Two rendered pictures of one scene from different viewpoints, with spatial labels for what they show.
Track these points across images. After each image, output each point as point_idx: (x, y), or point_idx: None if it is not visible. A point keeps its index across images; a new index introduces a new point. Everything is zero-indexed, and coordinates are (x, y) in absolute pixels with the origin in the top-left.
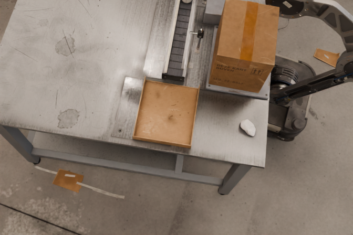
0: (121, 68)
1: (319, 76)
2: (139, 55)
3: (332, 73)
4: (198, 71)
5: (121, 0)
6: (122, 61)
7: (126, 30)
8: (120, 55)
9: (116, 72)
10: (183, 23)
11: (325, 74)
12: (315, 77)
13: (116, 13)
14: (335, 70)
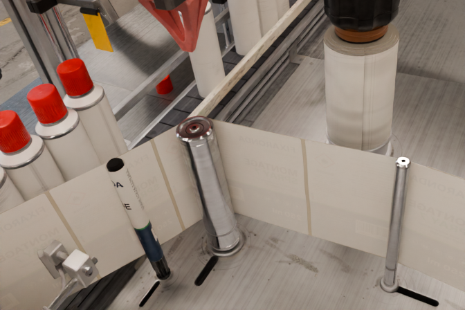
0: None
1: (111, 11)
2: None
3: None
4: None
5: (448, 58)
6: None
7: (436, 10)
8: None
9: None
10: None
11: None
12: (115, 19)
13: (462, 36)
14: None
